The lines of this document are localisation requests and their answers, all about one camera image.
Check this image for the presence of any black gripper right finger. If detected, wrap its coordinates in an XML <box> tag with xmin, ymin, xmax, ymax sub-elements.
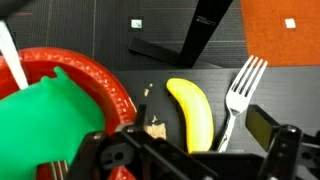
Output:
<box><xmin>245</xmin><ymin>104</ymin><xmax>282</xmax><ymax>153</ymax></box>

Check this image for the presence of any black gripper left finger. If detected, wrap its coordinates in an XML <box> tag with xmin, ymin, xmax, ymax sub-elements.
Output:
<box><xmin>133</xmin><ymin>104</ymin><xmax>148</xmax><ymax>132</ymax></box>

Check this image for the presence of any yellow toy banana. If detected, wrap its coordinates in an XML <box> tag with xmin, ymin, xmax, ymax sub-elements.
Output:
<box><xmin>165</xmin><ymin>77</ymin><xmax>215</xmax><ymax>155</ymax></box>

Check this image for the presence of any red plastic bowl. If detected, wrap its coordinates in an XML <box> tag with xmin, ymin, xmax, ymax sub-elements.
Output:
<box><xmin>0</xmin><ymin>46</ymin><xmax>138</xmax><ymax>180</ymax></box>

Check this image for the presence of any tan wood scrap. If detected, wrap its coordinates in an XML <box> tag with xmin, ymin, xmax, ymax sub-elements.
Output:
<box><xmin>144</xmin><ymin>122</ymin><xmax>168</xmax><ymax>141</ymax></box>

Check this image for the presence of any orange board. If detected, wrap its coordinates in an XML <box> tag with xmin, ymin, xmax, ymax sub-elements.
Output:
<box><xmin>239</xmin><ymin>0</ymin><xmax>320</xmax><ymax>68</ymax></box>

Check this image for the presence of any green plush toy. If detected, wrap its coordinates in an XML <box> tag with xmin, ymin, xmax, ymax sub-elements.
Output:
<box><xmin>0</xmin><ymin>66</ymin><xmax>106</xmax><ymax>180</ymax></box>

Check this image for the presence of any black metal stand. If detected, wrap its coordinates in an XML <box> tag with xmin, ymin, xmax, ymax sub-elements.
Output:
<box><xmin>127</xmin><ymin>0</ymin><xmax>235</xmax><ymax>70</ymax></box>

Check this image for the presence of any white plastic fork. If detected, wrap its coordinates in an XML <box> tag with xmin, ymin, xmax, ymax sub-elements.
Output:
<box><xmin>0</xmin><ymin>20</ymin><xmax>70</xmax><ymax>180</ymax></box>

